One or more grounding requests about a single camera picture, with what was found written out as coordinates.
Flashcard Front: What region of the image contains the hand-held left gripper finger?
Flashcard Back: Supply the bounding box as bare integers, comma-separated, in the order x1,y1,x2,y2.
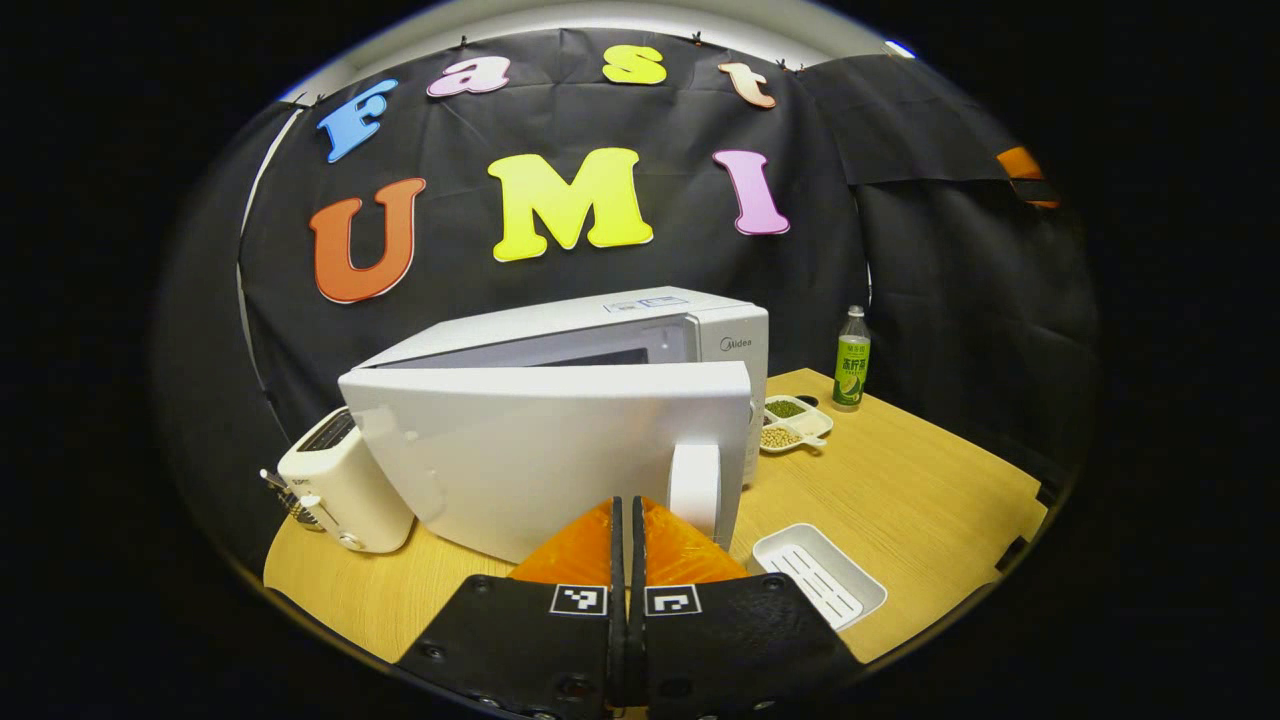
397,497,626,720
630,497,863,720

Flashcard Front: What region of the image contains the white microwave oven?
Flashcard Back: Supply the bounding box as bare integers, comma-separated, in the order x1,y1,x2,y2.
338,287,770,564

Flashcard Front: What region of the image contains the white rectangular tray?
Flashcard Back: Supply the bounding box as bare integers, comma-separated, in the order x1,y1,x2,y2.
750,522,888,632

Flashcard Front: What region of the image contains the white divided dish of beans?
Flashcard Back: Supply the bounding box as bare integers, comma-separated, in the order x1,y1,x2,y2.
757,394,834,456

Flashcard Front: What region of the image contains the green drink bottle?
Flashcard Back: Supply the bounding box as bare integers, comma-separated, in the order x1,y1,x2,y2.
832,305,872,411

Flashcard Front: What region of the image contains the white toaster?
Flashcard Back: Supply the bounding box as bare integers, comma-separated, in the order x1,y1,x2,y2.
277,406,416,554

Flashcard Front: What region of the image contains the black backdrop cloth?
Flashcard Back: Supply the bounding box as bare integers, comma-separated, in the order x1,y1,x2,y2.
155,28,1101,561

